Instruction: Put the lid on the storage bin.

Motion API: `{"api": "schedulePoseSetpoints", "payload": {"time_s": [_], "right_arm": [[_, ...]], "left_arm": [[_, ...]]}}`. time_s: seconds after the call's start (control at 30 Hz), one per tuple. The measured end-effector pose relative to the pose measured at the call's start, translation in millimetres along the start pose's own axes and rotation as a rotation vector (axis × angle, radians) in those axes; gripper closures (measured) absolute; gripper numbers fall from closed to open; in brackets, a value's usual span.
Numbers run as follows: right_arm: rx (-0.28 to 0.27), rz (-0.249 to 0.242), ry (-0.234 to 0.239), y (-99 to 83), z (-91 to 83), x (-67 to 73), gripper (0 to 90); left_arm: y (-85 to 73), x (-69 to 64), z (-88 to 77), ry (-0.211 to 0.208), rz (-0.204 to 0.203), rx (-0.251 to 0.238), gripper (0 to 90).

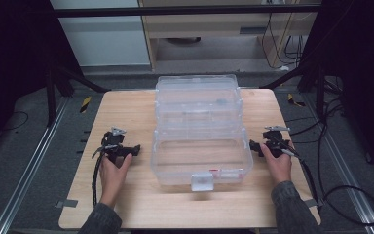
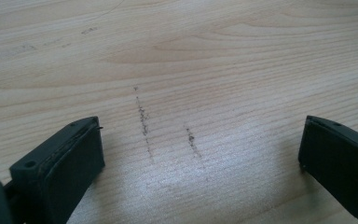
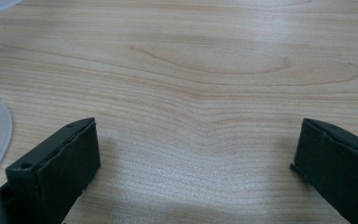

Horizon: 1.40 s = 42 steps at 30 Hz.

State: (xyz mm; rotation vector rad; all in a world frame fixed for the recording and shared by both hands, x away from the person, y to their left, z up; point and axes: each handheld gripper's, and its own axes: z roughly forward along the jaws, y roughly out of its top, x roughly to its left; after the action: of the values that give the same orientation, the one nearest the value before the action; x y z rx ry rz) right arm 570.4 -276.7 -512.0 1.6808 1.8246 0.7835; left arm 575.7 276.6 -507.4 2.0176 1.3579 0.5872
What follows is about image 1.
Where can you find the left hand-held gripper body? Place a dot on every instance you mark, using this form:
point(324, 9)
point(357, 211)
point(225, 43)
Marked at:
point(113, 141)

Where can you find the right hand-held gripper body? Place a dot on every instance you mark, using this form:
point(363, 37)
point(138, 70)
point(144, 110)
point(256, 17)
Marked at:
point(274, 139)

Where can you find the person's right hand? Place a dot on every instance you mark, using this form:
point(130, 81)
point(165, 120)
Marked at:
point(278, 167)

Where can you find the person's left hand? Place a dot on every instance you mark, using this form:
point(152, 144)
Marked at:
point(112, 177)

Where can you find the yellow black striped tape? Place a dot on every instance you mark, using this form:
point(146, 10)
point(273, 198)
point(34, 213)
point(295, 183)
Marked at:
point(85, 104)

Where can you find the clear plastic storage box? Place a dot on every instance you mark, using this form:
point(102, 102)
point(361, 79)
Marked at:
point(201, 152)

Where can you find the black metal stand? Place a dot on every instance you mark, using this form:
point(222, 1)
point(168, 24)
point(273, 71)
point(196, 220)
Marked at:
point(320, 94)
point(50, 97)

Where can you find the grey tape piece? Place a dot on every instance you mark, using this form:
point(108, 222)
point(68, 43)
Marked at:
point(311, 203)
point(66, 203)

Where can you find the white cabinet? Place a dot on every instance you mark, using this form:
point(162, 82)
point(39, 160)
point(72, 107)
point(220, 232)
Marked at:
point(107, 39)

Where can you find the dark curtain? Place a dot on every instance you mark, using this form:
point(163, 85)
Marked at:
point(13, 58)
point(363, 65)

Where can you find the light wooden desk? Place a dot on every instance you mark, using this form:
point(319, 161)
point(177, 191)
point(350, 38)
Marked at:
point(207, 24)

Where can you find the black horizontal bar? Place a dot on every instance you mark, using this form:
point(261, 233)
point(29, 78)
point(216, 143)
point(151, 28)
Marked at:
point(175, 10)

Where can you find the aluminium floor rail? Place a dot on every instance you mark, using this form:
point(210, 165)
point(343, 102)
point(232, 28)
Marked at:
point(347, 175)
point(29, 169)

